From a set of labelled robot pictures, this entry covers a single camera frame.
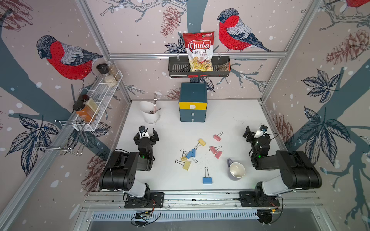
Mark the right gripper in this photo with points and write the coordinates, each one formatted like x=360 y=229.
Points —
x=250 y=136

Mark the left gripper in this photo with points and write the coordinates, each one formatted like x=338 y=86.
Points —
x=136 y=140

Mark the pink binder clip pair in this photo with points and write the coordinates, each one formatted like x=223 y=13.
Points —
x=218 y=154
x=214 y=150

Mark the teal drawer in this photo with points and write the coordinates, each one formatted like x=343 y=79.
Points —
x=198 y=116

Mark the yellow top drawer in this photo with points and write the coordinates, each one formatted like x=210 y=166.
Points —
x=192 y=106

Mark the blue binder clip front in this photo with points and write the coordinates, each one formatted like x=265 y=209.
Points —
x=207 y=180

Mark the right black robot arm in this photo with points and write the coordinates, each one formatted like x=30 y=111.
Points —
x=296 y=170

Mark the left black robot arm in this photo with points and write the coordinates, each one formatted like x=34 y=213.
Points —
x=120 y=170

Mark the yellow binder clip small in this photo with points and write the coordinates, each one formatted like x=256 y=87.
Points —
x=184 y=155

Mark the yellow binder clip lower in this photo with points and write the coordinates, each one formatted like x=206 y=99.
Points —
x=185 y=164

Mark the yellow binder clip upper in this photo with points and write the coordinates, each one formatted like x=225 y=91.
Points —
x=201 y=142

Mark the teal drawer cabinet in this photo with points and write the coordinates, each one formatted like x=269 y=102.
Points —
x=193 y=92

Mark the white utensil cup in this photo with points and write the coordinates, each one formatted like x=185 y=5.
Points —
x=145 y=108

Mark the purple mug white inside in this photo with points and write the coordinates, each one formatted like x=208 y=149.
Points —
x=236 y=170

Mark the metal fork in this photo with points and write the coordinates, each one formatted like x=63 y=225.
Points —
x=154 y=101

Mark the orange spice jar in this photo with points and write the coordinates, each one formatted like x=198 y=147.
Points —
x=84 y=112

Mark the yellow spice jar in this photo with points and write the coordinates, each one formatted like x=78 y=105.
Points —
x=88 y=101

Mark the brown spice jar rear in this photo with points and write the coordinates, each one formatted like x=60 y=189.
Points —
x=113 y=70

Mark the white spice jar black lid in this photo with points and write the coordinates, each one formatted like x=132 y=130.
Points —
x=108 y=78

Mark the Chuba cassava chips bag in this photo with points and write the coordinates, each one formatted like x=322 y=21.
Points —
x=199 y=48

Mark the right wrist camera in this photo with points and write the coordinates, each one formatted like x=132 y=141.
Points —
x=261 y=131

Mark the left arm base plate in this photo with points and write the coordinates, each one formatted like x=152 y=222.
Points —
x=155 y=200

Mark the white wire spice rack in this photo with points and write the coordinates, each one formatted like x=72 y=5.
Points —
x=101 y=94

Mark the chrome wire rack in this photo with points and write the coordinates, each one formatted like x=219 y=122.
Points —
x=71 y=138

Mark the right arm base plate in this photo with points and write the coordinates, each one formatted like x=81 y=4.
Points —
x=250 y=199

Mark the black wire wall basket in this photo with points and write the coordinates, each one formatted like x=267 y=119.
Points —
x=182 y=67

